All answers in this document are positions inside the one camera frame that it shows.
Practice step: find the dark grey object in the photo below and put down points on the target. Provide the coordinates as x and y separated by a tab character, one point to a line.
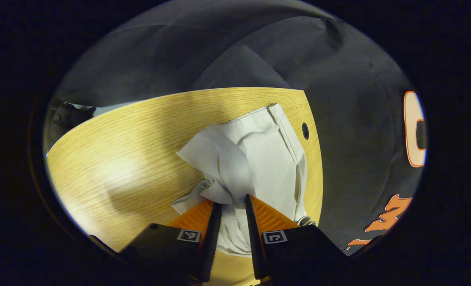
72	115

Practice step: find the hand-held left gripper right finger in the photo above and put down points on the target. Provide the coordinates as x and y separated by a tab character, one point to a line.
253	238

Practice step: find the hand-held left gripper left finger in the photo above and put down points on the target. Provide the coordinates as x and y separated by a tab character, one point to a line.
213	238

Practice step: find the white jeans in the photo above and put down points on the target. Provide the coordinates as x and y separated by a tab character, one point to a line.
259	159

